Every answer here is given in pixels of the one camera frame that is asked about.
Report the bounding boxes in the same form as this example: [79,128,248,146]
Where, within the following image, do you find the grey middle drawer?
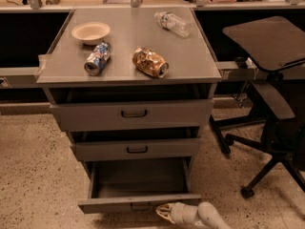
[71,138,199,161]

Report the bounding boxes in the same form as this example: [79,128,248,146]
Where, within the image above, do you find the blue crushed soda can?
[84,41,111,75]

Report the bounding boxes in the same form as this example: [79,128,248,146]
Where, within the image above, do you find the grey bottom drawer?
[78,157,201,214]

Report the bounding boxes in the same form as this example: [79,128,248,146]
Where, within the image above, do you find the black office chair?
[210,16,305,198]

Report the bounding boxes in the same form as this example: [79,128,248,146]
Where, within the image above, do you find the grey drawer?
[51,99,214,132]
[71,138,199,161]
[78,157,201,214]

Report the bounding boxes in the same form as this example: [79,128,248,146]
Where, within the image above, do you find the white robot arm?
[155,202,232,229]

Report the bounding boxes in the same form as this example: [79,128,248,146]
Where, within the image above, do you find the grey drawer cabinet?
[35,6,222,179]

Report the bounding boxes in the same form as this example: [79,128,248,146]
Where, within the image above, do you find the gold crushed soda can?
[132,47,169,78]

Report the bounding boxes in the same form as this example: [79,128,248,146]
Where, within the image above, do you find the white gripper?
[155,202,199,226]

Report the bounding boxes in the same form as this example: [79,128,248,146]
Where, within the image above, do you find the grey top drawer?
[51,99,214,132]

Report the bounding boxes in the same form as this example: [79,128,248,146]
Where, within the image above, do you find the beige paper bowl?
[71,22,111,46]

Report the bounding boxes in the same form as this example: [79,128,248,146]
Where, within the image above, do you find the clear plastic water bottle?
[154,11,192,38]

